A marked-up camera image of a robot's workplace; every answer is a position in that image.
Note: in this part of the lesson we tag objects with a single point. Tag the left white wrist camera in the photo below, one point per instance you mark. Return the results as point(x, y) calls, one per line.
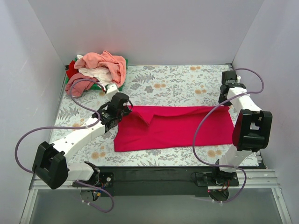
point(111, 89)

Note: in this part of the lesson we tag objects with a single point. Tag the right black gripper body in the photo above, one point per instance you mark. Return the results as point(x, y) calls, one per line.
point(223, 95)

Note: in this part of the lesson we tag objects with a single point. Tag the white t shirt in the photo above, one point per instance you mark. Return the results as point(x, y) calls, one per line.
point(102, 74)

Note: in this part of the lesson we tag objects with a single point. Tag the floral patterned table mat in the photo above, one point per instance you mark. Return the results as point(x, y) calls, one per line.
point(147, 85)

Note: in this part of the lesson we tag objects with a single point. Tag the aluminium frame rail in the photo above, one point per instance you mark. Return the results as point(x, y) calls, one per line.
point(256, 178)

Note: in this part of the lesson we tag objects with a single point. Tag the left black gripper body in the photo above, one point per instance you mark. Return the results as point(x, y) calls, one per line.
point(126, 107)

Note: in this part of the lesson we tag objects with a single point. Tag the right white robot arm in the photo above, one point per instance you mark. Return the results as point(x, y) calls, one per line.
point(251, 131)

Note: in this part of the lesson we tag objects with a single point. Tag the magenta t shirt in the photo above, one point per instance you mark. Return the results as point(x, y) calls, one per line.
point(160, 127)

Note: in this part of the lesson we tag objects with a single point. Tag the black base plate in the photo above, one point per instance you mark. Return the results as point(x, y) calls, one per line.
point(160, 181)

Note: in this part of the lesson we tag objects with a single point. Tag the salmon pink t shirt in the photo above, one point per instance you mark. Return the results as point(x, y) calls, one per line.
point(117, 65)

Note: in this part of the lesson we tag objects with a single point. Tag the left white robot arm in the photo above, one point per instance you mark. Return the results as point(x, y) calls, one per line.
point(51, 162)

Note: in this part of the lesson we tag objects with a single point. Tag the red t shirt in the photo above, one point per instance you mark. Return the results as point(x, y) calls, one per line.
point(71, 70)

